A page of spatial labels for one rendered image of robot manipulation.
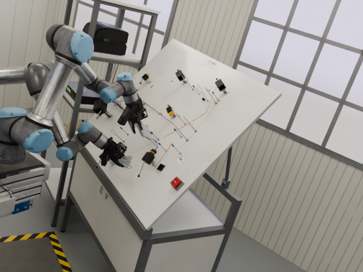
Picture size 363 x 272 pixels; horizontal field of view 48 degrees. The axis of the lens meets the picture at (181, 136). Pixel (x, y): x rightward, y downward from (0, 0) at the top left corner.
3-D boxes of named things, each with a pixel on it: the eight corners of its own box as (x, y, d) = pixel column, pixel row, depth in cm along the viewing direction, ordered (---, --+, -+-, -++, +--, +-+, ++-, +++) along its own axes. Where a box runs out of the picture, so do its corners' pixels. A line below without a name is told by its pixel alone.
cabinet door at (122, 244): (126, 292, 230) (143, 235, 217) (93, 233, 271) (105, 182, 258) (130, 291, 232) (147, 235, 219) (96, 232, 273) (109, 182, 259)
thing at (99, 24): (87, 51, 288) (93, 24, 282) (76, 42, 305) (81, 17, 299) (125, 56, 306) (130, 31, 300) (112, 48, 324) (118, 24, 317)
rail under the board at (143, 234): (141, 240, 212) (144, 230, 210) (72, 141, 300) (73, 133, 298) (150, 239, 215) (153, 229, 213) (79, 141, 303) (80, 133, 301)
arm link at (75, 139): (59, 149, 208) (73, 136, 204) (68, 142, 218) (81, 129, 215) (69, 160, 209) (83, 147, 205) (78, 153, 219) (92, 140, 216)
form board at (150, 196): (76, 134, 299) (74, 133, 298) (174, 40, 307) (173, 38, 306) (148, 230, 211) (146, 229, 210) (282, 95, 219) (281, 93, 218)
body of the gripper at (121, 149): (125, 156, 213) (108, 142, 209) (115, 164, 217) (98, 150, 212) (128, 147, 219) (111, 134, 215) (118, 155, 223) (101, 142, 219)
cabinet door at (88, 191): (94, 233, 272) (106, 182, 258) (69, 190, 312) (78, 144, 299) (96, 232, 273) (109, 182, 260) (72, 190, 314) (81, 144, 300)
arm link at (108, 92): (94, 99, 204) (110, 89, 211) (111, 107, 199) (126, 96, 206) (93, 85, 199) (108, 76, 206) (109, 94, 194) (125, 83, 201)
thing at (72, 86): (75, 103, 299) (76, 95, 297) (61, 87, 326) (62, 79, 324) (115, 107, 318) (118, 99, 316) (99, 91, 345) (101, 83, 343)
